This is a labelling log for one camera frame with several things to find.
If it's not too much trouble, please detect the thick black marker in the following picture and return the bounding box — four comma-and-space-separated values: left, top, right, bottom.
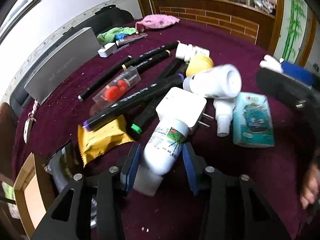
157, 59, 189, 80

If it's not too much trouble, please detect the white remote-like device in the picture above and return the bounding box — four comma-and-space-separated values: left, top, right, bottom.
23, 100, 40, 144

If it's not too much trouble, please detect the small white charger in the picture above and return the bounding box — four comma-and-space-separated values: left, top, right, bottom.
97, 42, 118, 58

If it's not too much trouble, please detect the black snack packet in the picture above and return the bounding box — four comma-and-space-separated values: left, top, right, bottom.
42, 141, 98, 229

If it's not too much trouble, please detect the grey box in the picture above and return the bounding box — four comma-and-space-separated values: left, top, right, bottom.
24, 27, 100, 105

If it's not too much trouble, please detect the white glove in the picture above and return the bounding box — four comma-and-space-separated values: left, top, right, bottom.
259, 54, 284, 74

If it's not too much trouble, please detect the white power adapter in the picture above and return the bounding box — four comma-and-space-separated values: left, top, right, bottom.
155, 87, 215, 134

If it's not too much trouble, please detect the black marker with green cap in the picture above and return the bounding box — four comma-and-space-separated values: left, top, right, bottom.
130, 97, 160, 134

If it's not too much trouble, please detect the large white bottle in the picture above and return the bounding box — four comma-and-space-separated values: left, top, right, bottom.
182, 64, 242, 99

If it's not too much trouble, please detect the slim black marker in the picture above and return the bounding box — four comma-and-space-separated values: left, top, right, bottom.
138, 42, 181, 58

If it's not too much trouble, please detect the cardboard box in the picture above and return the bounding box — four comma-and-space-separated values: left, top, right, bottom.
12, 151, 58, 238

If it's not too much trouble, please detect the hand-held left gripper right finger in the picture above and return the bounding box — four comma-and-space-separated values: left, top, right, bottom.
182, 142, 292, 240

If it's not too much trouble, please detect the person's right hand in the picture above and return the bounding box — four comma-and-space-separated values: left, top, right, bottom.
299, 155, 320, 210

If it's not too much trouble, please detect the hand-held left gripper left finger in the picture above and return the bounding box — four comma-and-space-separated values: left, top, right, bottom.
31, 142, 143, 240

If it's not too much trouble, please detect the small white spray bottle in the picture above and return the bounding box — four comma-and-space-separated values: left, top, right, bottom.
213, 97, 237, 137

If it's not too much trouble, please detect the black marker with gold end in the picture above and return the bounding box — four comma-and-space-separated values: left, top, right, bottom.
130, 50, 172, 68

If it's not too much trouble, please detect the bamboo painted panel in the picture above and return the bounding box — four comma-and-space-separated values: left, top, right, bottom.
272, 0, 313, 65

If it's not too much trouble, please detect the teal tissue pack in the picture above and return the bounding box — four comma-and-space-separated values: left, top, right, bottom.
232, 92, 275, 148

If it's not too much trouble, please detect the yellow snack packet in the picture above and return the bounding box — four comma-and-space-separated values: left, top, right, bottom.
77, 115, 135, 168

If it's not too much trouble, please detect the pink cloth bag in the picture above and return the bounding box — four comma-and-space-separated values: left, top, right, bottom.
135, 14, 180, 32

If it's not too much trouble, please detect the green cloth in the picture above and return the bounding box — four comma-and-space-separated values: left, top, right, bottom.
96, 27, 137, 45

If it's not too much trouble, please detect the window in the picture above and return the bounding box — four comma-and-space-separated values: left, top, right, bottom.
0, 0, 42, 45

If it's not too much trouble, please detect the long black pen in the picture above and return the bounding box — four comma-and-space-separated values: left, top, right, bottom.
78, 55, 133, 102

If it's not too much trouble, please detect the white bottle with green label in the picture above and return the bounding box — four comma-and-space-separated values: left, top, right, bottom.
132, 119, 189, 197

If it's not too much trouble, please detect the wooden cabinet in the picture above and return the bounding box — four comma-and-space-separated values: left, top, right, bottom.
131, 0, 285, 53

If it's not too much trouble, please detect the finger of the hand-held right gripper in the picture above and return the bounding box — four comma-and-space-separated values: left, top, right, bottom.
256, 61, 320, 110

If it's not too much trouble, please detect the white pill bottle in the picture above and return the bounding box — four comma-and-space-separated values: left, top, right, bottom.
175, 42, 210, 62

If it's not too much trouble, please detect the black marker with purple cap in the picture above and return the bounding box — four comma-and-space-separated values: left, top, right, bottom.
82, 74, 186, 132

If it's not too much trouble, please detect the clear box with red pieces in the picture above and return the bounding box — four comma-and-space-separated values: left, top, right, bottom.
92, 65, 141, 110

